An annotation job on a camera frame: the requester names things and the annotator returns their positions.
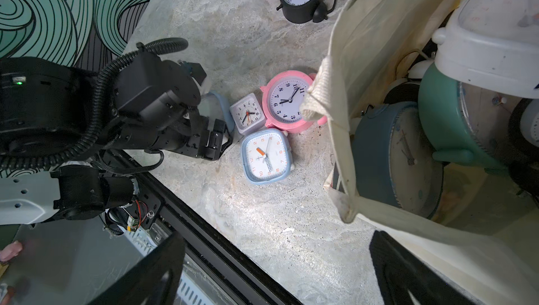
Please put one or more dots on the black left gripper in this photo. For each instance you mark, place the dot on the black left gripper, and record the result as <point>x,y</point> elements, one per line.
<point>158,110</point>

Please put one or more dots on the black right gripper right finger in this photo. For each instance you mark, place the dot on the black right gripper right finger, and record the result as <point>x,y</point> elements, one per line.
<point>404,279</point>

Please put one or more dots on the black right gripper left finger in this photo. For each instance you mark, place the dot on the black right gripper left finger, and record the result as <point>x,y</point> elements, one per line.
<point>154,280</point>

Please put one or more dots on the blue square alarm clock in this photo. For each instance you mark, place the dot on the blue square alarm clock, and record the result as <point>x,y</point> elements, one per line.
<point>216,107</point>

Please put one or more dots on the cream floral canvas bag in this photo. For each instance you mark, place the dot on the cream floral canvas bag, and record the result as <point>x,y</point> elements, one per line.
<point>484,233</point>

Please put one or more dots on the small pink square clock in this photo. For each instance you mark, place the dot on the small pink square clock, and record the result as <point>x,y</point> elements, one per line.
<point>248,115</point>

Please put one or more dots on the blue round alarm clock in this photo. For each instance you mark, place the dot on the blue round alarm clock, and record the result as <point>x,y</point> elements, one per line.
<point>393,160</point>

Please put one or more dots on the light blue square clock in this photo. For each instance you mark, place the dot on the light blue square clock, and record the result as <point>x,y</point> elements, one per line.
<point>267,156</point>

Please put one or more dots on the pink twin-bell alarm clock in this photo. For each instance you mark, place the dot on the pink twin-bell alarm clock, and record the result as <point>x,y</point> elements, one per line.
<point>282,98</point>

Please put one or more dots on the green round alarm clock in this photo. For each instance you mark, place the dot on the green round alarm clock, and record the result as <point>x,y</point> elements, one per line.
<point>465,124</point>

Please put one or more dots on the black twin-bell alarm clock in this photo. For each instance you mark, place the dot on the black twin-bell alarm clock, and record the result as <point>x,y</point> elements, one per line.
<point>523,135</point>

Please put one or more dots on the white square alarm clock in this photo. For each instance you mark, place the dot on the white square alarm clock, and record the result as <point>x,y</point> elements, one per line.
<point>492,44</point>

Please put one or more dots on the white twin-bell alarm clock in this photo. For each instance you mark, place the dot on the white twin-bell alarm clock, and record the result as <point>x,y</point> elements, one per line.
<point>406,88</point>

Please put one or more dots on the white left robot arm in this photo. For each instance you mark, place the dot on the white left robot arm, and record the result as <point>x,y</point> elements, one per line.
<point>58,123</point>

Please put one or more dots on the pink pig figurine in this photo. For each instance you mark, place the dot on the pink pig figurine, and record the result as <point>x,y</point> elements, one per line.
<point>10,251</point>

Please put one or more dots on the white slotted cable duct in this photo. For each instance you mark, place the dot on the white slotted cable duct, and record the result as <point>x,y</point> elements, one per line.
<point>196,286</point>

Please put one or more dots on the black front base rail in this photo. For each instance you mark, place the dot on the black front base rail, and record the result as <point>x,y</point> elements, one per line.
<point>239,276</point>

